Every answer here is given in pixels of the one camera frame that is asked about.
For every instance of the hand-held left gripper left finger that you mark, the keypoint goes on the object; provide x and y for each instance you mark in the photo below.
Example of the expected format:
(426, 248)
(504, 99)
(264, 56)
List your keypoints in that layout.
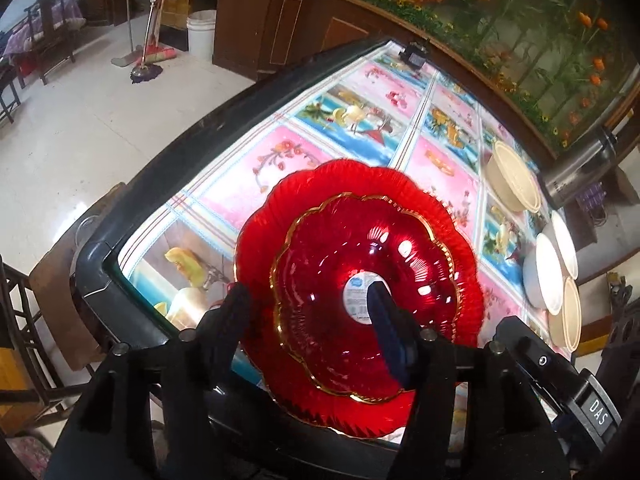
(231, 320)

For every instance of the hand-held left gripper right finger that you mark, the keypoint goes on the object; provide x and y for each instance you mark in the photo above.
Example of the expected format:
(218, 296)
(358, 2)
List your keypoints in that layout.
(389, 330)

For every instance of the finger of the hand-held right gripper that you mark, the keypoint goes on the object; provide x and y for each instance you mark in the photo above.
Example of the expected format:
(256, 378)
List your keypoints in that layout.
(522, 340)

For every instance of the beige ribbed bowl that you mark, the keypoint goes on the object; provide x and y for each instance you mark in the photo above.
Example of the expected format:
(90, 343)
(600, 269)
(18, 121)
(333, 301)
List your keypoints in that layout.
(570, 315)
(515, 175)

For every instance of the white foam bowl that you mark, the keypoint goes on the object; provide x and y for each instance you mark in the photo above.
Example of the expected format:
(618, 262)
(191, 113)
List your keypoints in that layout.
(566, 240)
(542, 275)

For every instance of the small red gold-rimmed plate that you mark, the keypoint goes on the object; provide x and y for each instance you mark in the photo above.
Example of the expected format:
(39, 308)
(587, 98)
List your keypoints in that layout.
(330, 260)

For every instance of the large red scalloped plate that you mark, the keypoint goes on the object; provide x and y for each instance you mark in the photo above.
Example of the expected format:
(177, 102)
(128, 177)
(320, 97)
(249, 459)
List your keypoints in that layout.
(260, 230)

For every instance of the purple bottles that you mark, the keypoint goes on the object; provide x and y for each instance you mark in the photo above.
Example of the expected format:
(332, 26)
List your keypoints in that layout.
(593, 195)

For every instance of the printed fruit tablecloth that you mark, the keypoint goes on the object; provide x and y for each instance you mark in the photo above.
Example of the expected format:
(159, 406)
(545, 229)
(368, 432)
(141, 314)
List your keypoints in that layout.
(260, 160)

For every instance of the brown wooden stool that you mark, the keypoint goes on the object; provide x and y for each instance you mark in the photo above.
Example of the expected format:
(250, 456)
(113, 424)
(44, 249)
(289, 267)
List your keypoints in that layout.
(57, 300)

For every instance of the stainless steel thermos jug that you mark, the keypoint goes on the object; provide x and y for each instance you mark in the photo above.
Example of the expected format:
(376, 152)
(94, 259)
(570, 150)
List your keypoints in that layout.
(585, 165)

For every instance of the dark framed table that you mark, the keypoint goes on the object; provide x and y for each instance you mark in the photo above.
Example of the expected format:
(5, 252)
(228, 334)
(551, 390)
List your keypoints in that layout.
(150, 125)

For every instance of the red and green broom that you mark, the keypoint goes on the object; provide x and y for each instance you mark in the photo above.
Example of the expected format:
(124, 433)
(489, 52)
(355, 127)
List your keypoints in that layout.
(162, 54)

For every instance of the small black device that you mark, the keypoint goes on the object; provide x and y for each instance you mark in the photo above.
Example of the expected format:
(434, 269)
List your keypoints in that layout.
(415, 55)

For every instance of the white plastic bucket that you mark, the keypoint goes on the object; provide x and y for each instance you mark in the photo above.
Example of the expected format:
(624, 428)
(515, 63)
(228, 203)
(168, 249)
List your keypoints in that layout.
(201, 32)

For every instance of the brown wooden cabinet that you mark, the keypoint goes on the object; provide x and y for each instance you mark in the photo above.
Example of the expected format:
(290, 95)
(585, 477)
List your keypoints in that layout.
(280, 20)

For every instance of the artificial flower display panel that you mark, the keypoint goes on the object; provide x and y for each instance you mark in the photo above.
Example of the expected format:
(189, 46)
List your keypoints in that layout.
(500, 20)

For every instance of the wooden chair with purple cushion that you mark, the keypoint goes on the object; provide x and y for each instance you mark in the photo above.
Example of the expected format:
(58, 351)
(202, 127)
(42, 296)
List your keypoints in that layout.
(47, 30)

